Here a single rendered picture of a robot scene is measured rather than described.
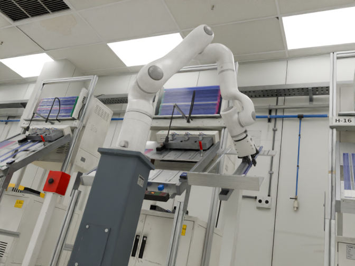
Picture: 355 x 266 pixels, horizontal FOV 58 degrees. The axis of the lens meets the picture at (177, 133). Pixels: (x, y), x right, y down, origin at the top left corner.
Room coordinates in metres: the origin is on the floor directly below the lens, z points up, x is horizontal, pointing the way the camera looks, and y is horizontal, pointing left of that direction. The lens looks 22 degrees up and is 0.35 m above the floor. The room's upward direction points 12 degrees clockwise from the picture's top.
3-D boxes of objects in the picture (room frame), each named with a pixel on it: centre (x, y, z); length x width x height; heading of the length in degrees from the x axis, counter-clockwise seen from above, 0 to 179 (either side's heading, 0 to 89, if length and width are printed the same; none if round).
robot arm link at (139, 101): (1.30, 0.19, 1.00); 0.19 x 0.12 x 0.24; 20
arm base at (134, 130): (1.27, 0.18, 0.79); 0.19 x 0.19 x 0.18
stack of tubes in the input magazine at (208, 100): (2.27, -0.06, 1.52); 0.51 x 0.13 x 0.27; 61
